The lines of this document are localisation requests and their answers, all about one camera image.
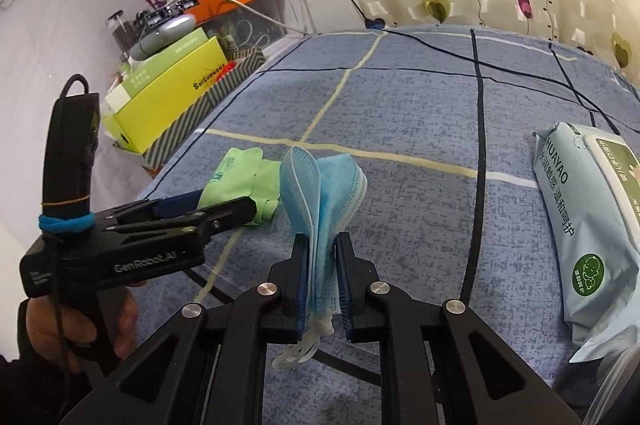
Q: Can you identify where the green microfibre cloth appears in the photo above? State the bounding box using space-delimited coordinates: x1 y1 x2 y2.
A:
198 147 281 226

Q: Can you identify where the blue face mask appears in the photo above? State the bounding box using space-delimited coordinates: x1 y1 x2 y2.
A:
272 146 368 371

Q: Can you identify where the left hand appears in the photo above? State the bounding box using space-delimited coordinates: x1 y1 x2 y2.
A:
25 289 139 365

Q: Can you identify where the yellow green cardboard box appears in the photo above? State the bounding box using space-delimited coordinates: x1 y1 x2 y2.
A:
102 37 228 154

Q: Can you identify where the light green flat box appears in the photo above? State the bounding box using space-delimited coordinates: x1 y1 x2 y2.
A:
101 28 208 116

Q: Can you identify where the striped tray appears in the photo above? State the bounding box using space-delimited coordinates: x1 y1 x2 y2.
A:
112 47 266 172

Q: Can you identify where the grey speaker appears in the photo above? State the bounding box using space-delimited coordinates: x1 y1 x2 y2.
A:
130 14 196 61

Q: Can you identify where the wet wipes pack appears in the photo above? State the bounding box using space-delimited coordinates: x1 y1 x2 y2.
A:
533 122 639 363

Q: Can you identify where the black charging cable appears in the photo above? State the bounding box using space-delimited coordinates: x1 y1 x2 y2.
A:
322 0 640 136

